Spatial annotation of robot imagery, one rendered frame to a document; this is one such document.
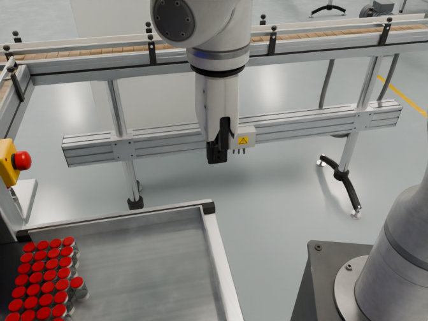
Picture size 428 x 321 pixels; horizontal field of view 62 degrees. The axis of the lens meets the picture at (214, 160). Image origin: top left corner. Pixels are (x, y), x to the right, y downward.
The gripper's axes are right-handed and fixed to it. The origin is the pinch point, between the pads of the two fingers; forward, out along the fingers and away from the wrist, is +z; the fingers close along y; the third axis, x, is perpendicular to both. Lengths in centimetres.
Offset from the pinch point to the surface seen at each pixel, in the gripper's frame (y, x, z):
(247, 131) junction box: -80, 31, 56
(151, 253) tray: 1.7, -13.0, 21.9
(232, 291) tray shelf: 12.3, 0.4, 22.1
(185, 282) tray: 9.1, -7.6, 21.9
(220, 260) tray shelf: 5.6, -0.3, 22.1
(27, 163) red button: -16.6, -35.4, 10.5
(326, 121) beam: -84, 72, 59
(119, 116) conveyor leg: -86, -23, 45
